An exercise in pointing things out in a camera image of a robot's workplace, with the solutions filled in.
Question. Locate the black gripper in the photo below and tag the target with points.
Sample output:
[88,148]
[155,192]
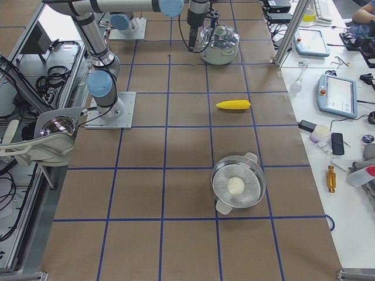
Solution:
[193,18]

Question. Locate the glass pot lid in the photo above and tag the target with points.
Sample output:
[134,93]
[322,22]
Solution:
[221,37]

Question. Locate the yellow toy corn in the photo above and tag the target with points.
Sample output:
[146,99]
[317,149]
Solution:
[234,105]

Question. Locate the white steel cooking pot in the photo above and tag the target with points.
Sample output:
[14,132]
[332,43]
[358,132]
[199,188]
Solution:
[217,56]

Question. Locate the steel pot with egg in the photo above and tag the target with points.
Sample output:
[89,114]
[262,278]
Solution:
[245,167]

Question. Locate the steel pot on chair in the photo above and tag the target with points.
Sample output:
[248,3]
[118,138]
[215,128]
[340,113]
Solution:
[58,124]

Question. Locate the far blue teach pendant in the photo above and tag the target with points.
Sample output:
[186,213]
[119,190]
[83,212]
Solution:
[309,42]

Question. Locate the blue teach pendant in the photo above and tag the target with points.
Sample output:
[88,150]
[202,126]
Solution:
[337,96]
[309,42]

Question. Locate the yellow tape roll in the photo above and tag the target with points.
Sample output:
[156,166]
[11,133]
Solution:
[309,15]

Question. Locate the clear light bulb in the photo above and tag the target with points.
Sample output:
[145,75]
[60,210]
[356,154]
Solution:
[296,86]

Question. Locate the black power adapter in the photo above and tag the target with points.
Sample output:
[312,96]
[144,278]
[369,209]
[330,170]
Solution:
[306,125]

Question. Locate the near blue teach pendant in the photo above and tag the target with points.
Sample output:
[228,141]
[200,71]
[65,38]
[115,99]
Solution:
[337,96]

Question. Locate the lavender cup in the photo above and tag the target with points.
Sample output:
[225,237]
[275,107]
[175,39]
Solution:
[318,133]

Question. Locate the black smartphone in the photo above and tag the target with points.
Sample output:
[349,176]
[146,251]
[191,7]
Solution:
[337,144]

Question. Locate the gold metal fitting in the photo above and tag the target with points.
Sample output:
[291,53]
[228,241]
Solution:
[331,179]

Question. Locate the aluminium frame post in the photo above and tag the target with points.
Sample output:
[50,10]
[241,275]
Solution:
[298,14]

